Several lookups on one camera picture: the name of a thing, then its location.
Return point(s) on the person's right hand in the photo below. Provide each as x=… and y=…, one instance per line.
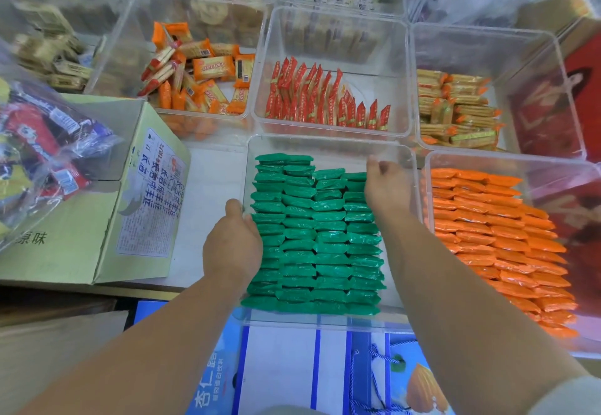
x=389, y=196

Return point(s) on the person's left hand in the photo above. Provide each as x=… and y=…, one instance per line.
x=230, y=245

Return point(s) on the person's right thumb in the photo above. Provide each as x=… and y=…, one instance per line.
x=373, y=170

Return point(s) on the person's left thumb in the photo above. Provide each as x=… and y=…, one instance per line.
x=234, y=210

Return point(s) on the clear bin holding green packets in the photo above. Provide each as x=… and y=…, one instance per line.
x=328, y=148

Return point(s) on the person's left forearm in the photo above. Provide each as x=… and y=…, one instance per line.
x=141, y=353

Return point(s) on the person's right forearm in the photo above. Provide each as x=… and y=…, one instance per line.
x=460, y=325

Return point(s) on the row of red packets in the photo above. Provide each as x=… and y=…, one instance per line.
x=324, y=100

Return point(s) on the stack of green packets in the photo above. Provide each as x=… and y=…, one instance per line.
x=319, y=241

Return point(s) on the pile of yellow cracker packets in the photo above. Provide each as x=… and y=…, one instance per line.
x=450, y=109

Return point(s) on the clear bin holding red packets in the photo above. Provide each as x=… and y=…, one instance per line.
x=338, y=39

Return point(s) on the pile of orange biscuit packets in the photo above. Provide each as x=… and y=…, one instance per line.
x=206, y=76

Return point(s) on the stack of plain orange packets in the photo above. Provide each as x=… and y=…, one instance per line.
x=497, y=241

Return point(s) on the clear bin holding yellow cracker packets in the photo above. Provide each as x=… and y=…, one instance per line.
x=479, y=48

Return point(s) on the clear bin holding plain orange packets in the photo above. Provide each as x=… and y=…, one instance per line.
x=540, y=170

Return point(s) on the green cardboard box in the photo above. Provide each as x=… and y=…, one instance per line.
x=70, y=250

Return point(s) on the blue paper bag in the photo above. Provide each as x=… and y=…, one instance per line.
x=281, y=372

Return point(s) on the clear bin holding orange biscuit packets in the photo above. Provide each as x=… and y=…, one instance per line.
x=131, y=53

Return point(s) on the clear plastic bag of snacks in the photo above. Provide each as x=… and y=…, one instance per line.
x=37, y=137

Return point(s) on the red printed box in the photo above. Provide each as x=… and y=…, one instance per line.
x=582, y=81

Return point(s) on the beige cardboard box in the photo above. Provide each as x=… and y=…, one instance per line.
x=51, y=353

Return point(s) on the clear bin holding olive packets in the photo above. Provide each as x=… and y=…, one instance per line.
x=94, y=15

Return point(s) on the pile of olive packets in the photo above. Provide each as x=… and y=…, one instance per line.
x=51, y=53

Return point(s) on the white sleeve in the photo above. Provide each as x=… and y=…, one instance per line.
x=570, y=398

